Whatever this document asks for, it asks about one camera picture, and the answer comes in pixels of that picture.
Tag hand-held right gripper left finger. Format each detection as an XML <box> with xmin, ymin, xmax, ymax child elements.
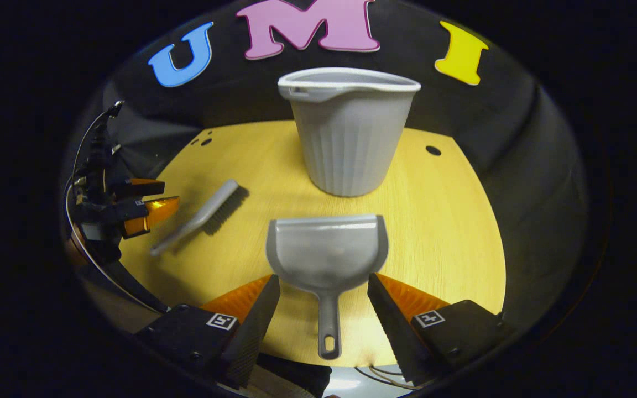
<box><xmin>133</xmin><ymin>274</ymin><xmax>281</xmax><ymax>390</ymax></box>

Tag grey ribbed garbage bin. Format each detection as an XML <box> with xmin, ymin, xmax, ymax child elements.
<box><xmin>278</xmin><ymin>67</ymin><xmax>422</xmax><ymax>198</ymax></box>

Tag grey plastic dustpan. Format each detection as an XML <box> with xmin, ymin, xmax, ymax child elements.
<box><xmin>266</xmin><ymin>214</ymin><xmax>390</xmax><ymax>361</ymax></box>

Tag thin grey cable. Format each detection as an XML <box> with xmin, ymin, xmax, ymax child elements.
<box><xmin>64</xmin><ymin>108</ymin><xmax>170</xmax><ymax>313</ymax></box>

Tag black backdrop cloth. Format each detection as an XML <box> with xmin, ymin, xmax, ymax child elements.
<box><xmin>61</xmin><ymin>0</ymin><xmax>590</xmax><ymax>332</ymax></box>

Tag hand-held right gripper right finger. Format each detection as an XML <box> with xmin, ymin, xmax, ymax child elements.
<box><xmin>367</xmin><ymin>272</ymin><xmax>518</xmax><ymax>387</ymax></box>

